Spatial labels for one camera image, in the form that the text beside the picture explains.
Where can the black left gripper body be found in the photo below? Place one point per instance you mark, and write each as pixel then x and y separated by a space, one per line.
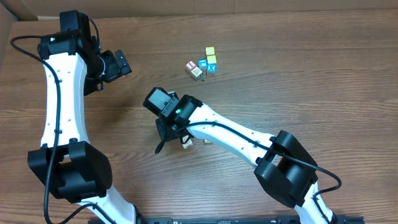
pixel 112 70

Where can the red I wooden block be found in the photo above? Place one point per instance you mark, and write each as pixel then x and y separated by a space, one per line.
pixel 190 65

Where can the plain K wooden block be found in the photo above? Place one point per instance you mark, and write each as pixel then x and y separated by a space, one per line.
pixel 187 143

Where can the blue L wooden block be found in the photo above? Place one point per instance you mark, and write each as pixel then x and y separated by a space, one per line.
pixel 202 64

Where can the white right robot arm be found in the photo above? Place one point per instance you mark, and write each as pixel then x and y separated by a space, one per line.
pixel 284 169

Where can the yellow G wooden block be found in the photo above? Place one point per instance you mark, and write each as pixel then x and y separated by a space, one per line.
pixel 210 51

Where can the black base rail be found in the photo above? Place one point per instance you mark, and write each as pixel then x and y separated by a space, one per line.
pixel 342 219

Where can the blue X wooden block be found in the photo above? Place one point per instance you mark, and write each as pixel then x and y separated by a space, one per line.
pixel 211 68

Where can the plain W wooden block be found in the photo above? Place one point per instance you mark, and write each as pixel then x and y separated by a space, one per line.
pixel 196 73

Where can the cardboard back panel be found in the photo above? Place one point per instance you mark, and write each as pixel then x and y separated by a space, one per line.
pixel 27 10

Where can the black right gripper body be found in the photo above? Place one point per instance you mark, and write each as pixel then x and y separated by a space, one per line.
pixel 168 132

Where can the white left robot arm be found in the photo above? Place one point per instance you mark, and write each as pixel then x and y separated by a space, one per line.
pixel 66 163

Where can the yellow C wooden block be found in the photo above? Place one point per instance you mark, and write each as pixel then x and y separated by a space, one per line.
pixel 211 59

